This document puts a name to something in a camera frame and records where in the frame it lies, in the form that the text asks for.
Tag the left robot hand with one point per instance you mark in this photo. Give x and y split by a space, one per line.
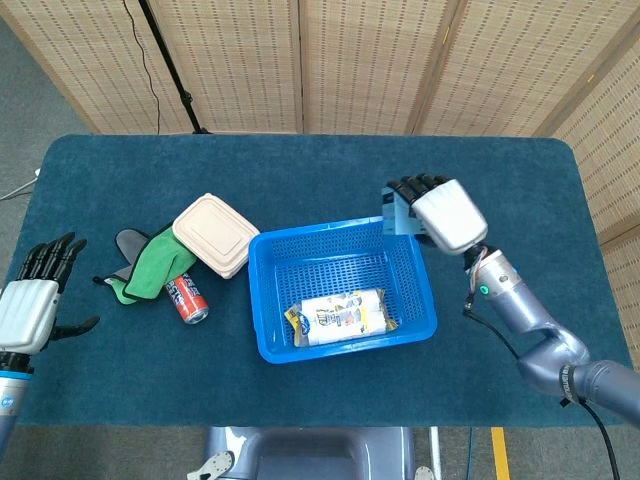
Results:
25 315

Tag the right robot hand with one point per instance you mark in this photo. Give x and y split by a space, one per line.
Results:
452 215

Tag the light blue speaker box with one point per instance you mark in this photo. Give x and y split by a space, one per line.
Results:
397 220

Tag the green and grey cloth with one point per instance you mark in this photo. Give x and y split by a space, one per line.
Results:
155 265

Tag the white yellow snack packet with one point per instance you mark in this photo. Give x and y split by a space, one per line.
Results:
340 317

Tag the red soda can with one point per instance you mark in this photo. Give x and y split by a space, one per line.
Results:
192 305

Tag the beige lidded food container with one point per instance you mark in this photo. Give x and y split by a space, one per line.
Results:
215 230

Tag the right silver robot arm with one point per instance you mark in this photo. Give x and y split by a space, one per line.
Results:
520 305

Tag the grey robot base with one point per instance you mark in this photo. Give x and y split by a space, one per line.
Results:
310 455

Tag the blue plastic basket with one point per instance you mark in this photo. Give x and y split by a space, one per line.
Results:
325 352

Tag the teal table mat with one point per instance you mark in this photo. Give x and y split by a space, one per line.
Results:
300 175

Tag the bamboo screen panel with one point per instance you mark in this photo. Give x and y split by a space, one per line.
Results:
510 65
235 65
365 65
75 60
610 150

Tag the white floor tube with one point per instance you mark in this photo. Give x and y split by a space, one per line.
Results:
436 450

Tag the yellow floor tape strip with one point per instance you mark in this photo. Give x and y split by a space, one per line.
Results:
500 455

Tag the black tripod pole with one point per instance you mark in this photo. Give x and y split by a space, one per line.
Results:
172 75

